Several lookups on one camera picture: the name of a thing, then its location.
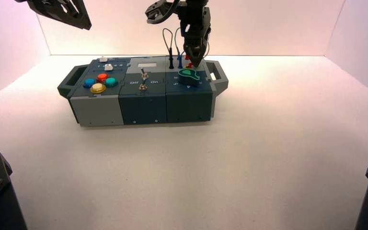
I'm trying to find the yellow push button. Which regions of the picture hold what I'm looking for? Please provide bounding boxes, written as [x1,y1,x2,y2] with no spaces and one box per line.
[90,83,107,94]

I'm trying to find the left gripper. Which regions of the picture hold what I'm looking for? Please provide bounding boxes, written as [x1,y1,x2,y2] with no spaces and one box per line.
[15,0,92,31]

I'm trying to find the black banana plug wire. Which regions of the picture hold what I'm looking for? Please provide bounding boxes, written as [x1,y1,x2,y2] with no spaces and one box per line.
[162,28,174,69]

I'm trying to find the red banana plug wire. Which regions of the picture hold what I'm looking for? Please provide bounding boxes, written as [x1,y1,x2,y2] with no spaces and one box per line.
[184,39,209,69]

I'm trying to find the grey and teal control box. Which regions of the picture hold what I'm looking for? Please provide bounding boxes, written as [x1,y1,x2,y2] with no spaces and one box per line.
[57,56,229,127]

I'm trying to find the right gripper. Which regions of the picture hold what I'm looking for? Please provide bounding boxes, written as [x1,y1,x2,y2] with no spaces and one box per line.
[180,6,212,68]

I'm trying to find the green rotary knob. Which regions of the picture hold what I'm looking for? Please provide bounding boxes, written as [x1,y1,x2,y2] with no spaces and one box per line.
[177,68,201,87]

